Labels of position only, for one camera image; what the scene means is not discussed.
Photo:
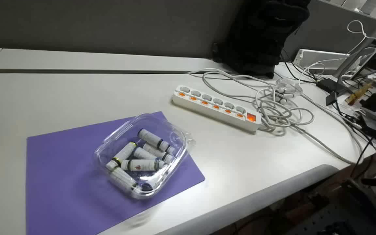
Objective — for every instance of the clear plastic container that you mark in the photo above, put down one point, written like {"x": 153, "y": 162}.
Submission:
{"x": 175, "y": 136}

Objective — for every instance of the white power strip orange switches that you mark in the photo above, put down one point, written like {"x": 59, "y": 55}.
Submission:
{"x": 209, "y": 111}

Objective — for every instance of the white tube with black band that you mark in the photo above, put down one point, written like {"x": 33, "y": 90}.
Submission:
{"x": 150, "y": 137}
{"x": 123, "y": 178}
{"x": 143, "y": 165}
{"x": 143, "y": 153}
{"x": 124, "y": 153}
{"x": 156, "y": 152}

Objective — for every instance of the black backpack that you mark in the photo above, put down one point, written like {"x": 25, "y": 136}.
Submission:
{"x": 257, "y": 34}

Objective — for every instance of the white flat box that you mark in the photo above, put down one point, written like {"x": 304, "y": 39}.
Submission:
{"x": 320, "y": 59}

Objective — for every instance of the purple mat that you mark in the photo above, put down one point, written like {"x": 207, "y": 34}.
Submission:
{"x": 58, "y": 183}

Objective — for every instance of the yellow stick-like tool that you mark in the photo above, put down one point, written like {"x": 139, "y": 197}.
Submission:
{"x": 358, "y": 93}

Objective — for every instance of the grey metal stand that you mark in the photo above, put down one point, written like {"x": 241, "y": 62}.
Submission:
{"x": 366, "y": 47}

